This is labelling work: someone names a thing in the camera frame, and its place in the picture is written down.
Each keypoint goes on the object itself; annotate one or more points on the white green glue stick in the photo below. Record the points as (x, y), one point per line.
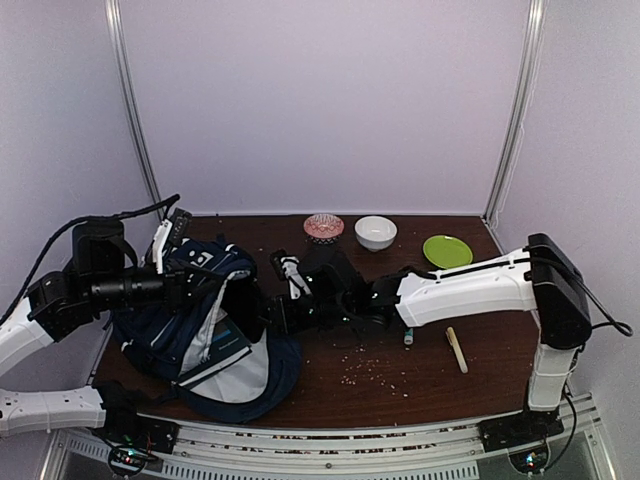
(408, 337)

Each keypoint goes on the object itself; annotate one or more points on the right aluminium frame post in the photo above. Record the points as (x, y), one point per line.
(511, 146)

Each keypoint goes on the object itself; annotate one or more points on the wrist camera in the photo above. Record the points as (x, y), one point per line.
(100, 247)
(323, 272)

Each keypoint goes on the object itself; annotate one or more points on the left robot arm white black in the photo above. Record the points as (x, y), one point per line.
(57, 305)

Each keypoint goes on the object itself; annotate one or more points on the red patterned bowl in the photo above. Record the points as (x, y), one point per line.
(323, 228)

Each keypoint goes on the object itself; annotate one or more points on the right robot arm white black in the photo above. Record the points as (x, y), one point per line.
(538, 277)

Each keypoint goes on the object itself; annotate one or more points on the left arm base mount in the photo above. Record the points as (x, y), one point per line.
(136, 443)

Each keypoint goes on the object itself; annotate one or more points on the green plate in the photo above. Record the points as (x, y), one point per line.
(446, 252)

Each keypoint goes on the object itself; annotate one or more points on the navy blue backpack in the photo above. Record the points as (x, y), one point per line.
(154, 341)

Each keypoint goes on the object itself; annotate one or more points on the left aluminium frame post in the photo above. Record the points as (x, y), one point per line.
(118, 41)

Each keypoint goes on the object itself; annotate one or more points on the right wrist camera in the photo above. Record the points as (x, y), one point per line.
(323, 272)

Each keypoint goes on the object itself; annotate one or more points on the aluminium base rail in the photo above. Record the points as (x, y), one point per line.
(443, 450)

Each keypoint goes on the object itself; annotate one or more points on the aluminium frame post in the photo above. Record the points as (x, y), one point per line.
(511, 146)
(118, 41)

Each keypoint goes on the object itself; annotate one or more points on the white ceramic bowl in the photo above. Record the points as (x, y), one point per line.
(375, 233)

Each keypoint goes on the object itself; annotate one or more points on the blue Humor book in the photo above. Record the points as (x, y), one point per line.
(211, 351)

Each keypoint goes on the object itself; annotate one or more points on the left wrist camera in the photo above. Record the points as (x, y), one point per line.
(100, 247)

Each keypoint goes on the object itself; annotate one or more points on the cream yellow marker pen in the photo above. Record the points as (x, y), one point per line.
(456, 347)

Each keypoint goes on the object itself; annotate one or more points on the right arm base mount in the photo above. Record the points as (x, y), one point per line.
(524, 436)

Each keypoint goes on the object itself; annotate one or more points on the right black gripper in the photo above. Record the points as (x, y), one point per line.
(282, 321)

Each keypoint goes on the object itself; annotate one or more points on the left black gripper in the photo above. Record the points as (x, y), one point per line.
(175, 293)

